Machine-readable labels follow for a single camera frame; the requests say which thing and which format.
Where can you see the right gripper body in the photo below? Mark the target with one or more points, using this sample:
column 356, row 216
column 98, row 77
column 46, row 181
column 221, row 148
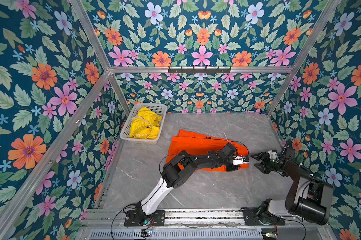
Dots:
column 269, row 164

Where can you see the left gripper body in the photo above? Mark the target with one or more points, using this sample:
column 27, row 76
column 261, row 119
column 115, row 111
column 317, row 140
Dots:
column 229, row 162

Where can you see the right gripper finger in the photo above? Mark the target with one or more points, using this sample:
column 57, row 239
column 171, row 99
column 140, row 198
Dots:
column 260, row 167
column 263, row 156

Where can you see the orange shorts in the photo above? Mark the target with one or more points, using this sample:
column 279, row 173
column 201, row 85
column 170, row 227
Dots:
column 198, row 144

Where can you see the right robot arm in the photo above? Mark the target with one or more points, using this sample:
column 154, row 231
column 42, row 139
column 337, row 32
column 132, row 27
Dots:
column 308, row 198

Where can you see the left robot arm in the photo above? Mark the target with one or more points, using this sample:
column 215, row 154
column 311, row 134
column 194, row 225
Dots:
column 180, row 168

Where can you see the yellow shorts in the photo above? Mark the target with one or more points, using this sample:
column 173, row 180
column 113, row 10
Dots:
column 145, row 125

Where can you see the white plastic basket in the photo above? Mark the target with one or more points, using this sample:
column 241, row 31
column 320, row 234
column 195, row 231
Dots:
column 156, row 108

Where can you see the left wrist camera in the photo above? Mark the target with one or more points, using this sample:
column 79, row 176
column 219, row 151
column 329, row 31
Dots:
column 240, row 160

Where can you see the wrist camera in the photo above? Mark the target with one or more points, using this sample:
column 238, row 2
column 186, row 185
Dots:
column 240, row 160
column 273, row 155

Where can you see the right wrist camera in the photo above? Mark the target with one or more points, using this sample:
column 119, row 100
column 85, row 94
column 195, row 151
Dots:
column 273, row 155

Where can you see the aluminium mounting rail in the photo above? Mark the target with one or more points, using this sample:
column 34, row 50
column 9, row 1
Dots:
column 174, row 218

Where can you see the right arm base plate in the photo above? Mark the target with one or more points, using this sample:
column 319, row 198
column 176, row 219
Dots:
column 256, row 217

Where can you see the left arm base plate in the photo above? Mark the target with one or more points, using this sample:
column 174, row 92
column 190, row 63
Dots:
column 133, row 219

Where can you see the black hook rail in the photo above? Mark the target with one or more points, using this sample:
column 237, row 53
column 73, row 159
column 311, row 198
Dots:
column 199, row 70

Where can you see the white vented cable duct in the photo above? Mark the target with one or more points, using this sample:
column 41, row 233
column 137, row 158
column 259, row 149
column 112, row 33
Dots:
column 176, row 234

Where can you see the aluminium frame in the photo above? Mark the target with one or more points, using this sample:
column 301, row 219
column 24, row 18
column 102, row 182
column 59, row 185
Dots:
column 18, row 203

